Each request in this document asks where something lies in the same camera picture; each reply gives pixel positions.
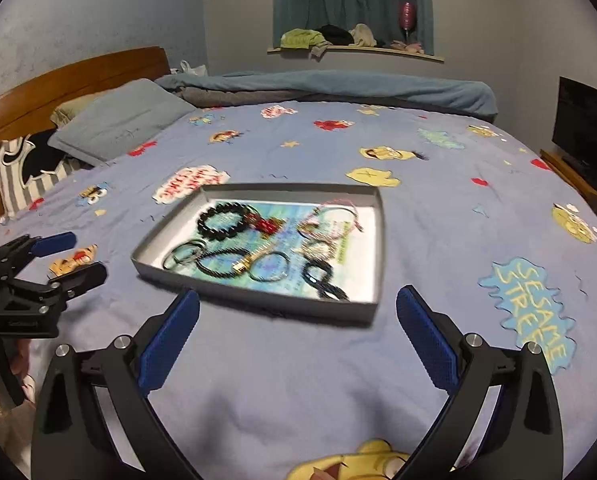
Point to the blue cartoon printed bedsheet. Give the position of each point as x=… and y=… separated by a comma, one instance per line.
x=288, y=385

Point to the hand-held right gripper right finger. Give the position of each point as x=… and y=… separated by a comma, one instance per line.
x=426, y=340

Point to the person's left hand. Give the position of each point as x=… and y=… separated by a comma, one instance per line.
x=22, y=357

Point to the black television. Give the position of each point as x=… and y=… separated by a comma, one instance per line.
x=583, y=125

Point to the silver bangle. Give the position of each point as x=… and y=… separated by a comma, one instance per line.
x=169, y=255

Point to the small grey cloth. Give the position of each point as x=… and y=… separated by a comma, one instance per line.
x=318, y=50

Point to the wooden television stand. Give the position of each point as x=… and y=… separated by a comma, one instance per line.
x=578, y=180

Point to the white plastic bag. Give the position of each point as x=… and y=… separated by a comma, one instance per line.
x=192, y=68

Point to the black cloth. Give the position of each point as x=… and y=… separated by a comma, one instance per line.
x=334, y=34

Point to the pink balloon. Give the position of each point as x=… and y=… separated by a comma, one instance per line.
x=408, y=15

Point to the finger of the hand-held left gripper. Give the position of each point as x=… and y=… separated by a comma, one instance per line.
x=53, y=243
x=86, y=277

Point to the grey blanket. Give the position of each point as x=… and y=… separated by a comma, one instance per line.
x=218, y=96

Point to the blue blanket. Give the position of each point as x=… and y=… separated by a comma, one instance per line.
x=378, y=87

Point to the tan pillow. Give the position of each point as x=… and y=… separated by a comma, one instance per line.
x=71, y=107

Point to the wooden headboard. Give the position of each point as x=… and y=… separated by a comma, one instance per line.
x=78, y=75

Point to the green cloth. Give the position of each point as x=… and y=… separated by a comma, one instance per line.
x=298, y=38

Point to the striped black and white pillow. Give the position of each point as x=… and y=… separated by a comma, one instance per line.
x=13, y=180

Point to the shallow grey tray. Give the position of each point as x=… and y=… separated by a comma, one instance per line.
x=369, y=270

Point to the beige cloth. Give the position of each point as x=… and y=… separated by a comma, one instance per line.
x=363, y=34

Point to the blue-grey pillow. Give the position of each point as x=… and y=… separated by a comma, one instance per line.
x=123, y=115

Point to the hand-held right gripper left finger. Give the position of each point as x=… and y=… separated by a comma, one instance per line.
x=171, y=340

